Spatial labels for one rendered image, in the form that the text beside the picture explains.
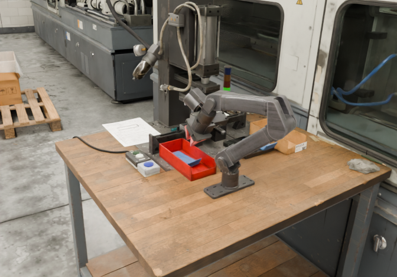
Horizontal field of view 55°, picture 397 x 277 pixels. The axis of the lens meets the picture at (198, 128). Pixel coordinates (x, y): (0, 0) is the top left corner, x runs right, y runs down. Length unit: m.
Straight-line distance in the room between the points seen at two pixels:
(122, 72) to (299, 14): 3.08
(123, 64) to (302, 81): 3.04
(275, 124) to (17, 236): 2.06
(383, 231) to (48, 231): 2.02
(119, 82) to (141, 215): 3.65
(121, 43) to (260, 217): 3.71
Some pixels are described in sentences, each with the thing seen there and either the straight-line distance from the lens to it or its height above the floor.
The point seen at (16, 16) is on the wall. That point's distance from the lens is 10.72.
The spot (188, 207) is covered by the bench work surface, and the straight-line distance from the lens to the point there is 1.34.
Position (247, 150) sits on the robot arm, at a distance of 1.32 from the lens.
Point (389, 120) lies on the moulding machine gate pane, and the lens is 1.80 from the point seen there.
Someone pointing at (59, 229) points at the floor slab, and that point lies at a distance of 2.82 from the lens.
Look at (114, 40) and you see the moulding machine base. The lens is 4.72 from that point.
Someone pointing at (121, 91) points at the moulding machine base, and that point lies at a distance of 4.89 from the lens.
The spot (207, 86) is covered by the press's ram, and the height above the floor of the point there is 1.18.
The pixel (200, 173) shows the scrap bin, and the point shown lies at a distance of 1.49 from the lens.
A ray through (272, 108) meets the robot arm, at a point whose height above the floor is 1.26.
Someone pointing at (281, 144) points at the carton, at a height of 0.94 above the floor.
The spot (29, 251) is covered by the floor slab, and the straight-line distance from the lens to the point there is 2.70.
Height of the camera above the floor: 1.66
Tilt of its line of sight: 23 degrees down
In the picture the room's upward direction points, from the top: 2 degrees clockwise
